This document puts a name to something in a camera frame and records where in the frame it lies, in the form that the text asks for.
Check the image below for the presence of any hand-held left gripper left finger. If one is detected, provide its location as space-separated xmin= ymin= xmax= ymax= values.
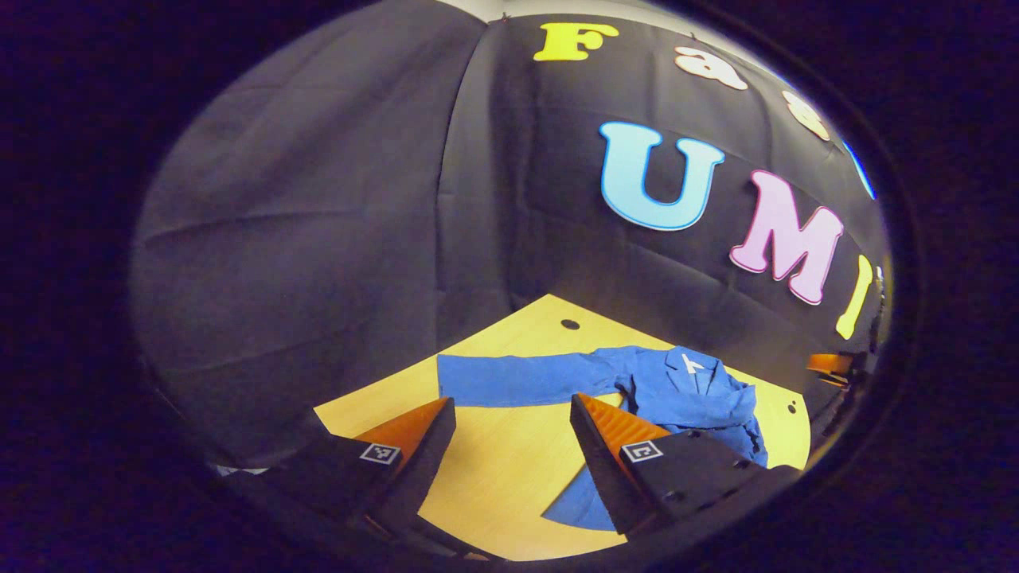
xmin=215 ymin=396 xmax=478 ymax=559

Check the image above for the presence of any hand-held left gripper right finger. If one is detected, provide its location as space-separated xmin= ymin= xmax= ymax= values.
xmin=569 ymin=392 xmax=801 ymax=536

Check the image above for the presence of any blue button shirt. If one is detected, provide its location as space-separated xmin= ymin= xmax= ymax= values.
xmin=436 ymin=345 xmax=769 ymax=532

